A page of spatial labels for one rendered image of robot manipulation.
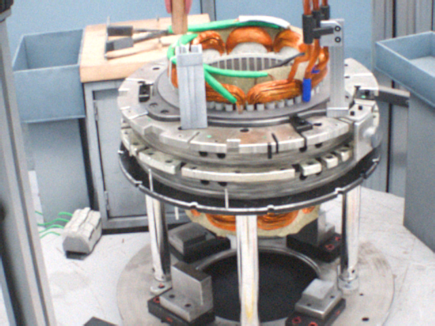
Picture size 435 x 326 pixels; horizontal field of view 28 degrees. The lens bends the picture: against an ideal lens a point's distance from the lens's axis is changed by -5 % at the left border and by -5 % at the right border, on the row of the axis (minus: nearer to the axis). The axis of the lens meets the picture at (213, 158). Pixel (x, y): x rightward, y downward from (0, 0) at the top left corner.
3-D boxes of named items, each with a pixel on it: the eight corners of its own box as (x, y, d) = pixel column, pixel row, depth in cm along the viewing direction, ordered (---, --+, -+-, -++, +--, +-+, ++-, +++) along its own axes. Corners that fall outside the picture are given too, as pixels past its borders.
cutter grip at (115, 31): (107, 37, 134) (106, 27, 133) (109, 35, 135) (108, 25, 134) (132, 37, 133) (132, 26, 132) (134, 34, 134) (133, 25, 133)
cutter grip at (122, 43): (107, 52, 128) (106, 42, 127) (106, 51, 129) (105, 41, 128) (134, 47, 129) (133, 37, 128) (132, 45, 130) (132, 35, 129)
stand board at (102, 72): (81, 83, 128) (79, 67, 127) (87, 39, 145) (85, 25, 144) (219, 69, 129) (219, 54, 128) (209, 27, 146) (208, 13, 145)
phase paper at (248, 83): (212, 110, 102) (210, 73, 100) (211, 104, 104) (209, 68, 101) (283, 105, 102) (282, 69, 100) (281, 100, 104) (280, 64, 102)
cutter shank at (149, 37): (133, 44, 129) (133, 40, 129) (131, 43, 129) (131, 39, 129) (171, 35, 131) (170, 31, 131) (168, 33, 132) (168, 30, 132)
